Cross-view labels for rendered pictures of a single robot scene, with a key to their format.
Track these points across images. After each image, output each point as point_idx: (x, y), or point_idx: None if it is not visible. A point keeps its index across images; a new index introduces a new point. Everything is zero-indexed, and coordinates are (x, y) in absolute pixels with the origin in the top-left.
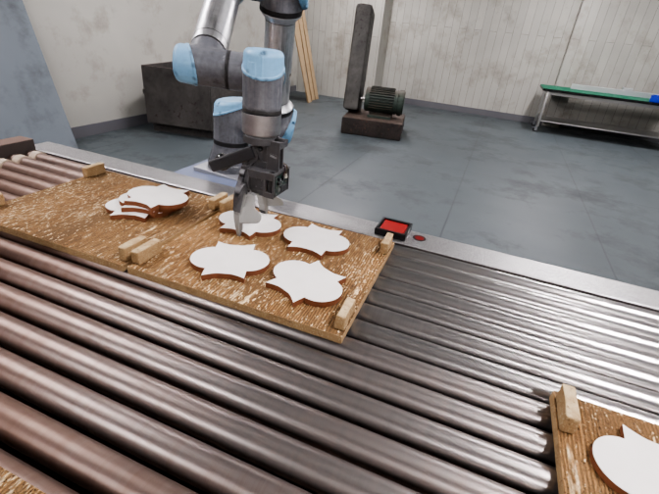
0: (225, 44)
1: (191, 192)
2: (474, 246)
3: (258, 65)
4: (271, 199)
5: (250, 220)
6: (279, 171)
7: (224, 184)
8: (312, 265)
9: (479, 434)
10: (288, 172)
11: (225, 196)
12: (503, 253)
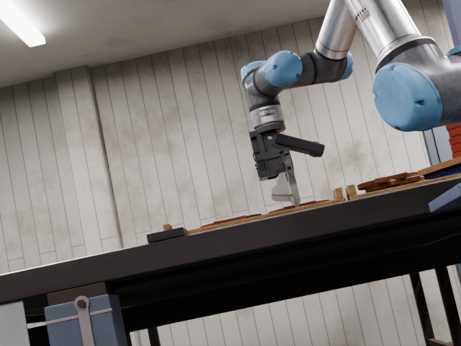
0: (317, 43)
1: (400, 185)
2: (75, 258)
3: (253, 79)
4: (283, 188)
5: (280, 198)
6: (254, 158)
7: (413, 187)
8: None
9: None
10: (256, 160)
11: (347, 188)
12: (43, 265)
